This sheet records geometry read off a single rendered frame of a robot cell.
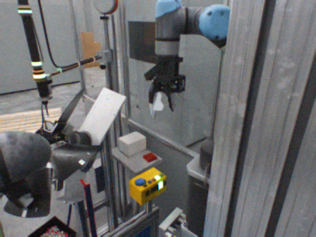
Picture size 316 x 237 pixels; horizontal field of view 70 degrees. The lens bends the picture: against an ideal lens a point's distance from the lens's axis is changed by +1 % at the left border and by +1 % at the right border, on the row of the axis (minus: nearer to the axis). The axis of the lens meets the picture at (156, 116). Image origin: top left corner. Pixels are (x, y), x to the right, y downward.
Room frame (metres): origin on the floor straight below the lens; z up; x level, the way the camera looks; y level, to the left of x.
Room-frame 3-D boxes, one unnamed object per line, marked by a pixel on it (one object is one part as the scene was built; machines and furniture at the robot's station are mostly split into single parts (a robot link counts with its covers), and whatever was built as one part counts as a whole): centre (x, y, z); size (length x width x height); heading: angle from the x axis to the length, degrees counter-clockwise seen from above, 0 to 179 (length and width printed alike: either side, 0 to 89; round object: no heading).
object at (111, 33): (1.66, 0.33, 0.90); 0.08 x 0.06 x 1.80; 76
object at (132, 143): (1.48, 0.19, 0.92); 0.17 x 0.16 x 0.11; 131
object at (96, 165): (1.35, 0.40, 0.73); 0.15 x 0.09 x 0.22; 131
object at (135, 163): (1.41, 0.16, 0.85); 0.36 x 0.24 x 0.03; 41
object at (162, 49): (0.73, -0.04, 1.70); 0.08 x 0.08 x 0.05
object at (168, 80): (0.72, -0.04, 1.62); 0.09 x 0.08 x 0.12; 41
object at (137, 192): (0.88, 0.04, 1.02); 0.16 x 0.10 x 0.11; 131
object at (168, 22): (0.73, -0.04, 1.78); 0.09 x 0.08 x 0.11; 93
